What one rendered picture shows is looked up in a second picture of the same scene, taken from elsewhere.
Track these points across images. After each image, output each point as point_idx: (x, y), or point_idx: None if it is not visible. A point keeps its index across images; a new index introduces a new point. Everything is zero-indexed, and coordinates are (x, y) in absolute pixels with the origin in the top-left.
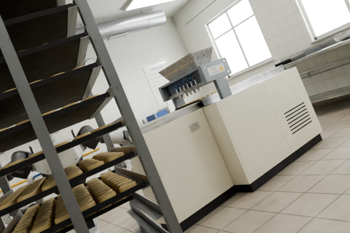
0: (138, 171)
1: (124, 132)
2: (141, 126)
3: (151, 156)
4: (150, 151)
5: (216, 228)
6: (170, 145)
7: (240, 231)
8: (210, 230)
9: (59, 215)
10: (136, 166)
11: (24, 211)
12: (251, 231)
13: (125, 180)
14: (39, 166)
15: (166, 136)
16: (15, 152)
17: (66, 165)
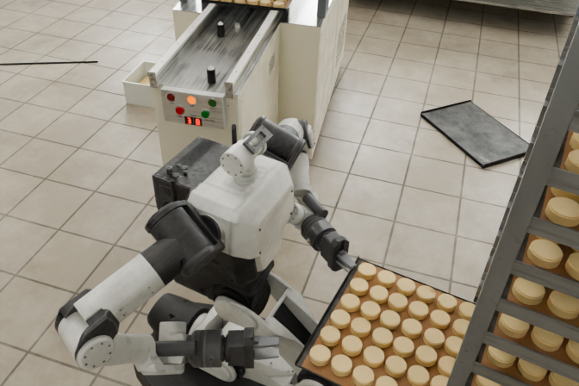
0: (178, 148)
1: (304, 127)
2: (239, 73)
3: (241, 133)
4: (242, 125)
5: (308, 244)
6: (254, 106)
7: (361, 252)
8: (298, 246)
9: None
10: (178, 140)
11: None
12: (379, 253)
13: None
14: (246, 245)
15: (254, 89)
16: (170, 209)
17: (280, 229)
